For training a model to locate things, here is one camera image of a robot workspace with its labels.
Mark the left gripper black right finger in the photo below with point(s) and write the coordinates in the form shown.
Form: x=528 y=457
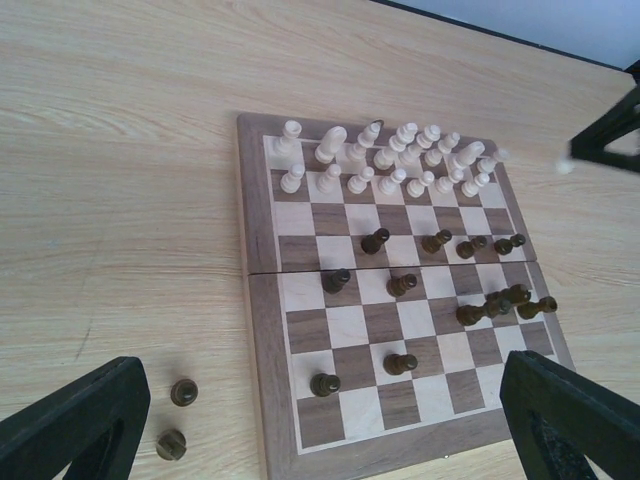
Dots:
x=561 y=422

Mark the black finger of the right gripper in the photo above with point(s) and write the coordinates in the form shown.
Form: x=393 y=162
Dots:
x=591 y=144

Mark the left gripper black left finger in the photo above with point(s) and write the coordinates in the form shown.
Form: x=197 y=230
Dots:
x=88 y=429

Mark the white pawn off board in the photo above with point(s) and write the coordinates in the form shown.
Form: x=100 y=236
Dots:
x=564 y=166

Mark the dark piece off board middle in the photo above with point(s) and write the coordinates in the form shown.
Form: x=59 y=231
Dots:
x=171 y=445

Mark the dark piece off board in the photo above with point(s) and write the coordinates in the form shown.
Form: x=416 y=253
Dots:
x=184 y=392
x=171 y=445

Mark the dark piece off board upper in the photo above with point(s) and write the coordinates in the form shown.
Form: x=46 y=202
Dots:
x=184 y=392

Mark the wooden chess board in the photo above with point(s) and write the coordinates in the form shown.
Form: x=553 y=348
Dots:
x=376 y=422

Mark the dark king piece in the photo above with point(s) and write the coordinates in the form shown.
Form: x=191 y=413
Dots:
x=469 y=315

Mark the dark pawn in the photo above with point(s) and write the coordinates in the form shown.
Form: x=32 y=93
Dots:
x=399 y=286
x=372 y=243
x=431 y=244
x=333 y=282
x=398 y=364
x=324 y=385

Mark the dark pawn upper middle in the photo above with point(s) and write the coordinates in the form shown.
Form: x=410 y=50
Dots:
x=431 y=244

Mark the dark pawn near left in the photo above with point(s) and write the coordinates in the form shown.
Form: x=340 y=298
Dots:
x=324 y=385

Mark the dark pawn upper left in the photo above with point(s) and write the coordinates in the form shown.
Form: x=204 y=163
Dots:
x=372 y=243

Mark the dark pawn centre left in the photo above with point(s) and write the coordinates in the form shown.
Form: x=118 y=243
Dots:
x=333 y=282

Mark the white knight left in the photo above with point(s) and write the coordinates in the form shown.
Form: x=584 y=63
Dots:
x=330 y=144

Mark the white pawn leftmost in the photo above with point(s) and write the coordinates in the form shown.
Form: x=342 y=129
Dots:
x=292 y=179

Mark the white rook left corner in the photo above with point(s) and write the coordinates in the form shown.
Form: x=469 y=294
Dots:
x=284 y=145

